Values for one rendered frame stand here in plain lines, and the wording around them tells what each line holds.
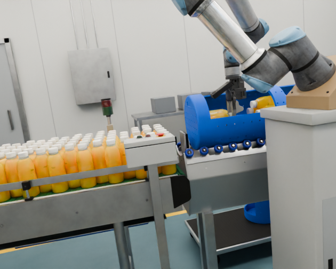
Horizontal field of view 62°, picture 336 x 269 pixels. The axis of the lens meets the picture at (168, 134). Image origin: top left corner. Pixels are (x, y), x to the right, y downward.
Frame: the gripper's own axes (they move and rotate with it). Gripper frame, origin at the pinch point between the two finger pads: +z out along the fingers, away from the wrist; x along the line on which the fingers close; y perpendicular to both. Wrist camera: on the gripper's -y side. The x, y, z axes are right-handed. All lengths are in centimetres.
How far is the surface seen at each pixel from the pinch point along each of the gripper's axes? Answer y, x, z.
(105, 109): -63, 39, -9
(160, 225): -44, -25, 39
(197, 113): -19.4, -7.2, -4.3
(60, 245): -124, 113, 110
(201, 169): -19.7, -6.8, 23.1
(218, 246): 0, 40, 95
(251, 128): 6.8, -7.5, 6.2
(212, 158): -13.7, -5.6, 18.4
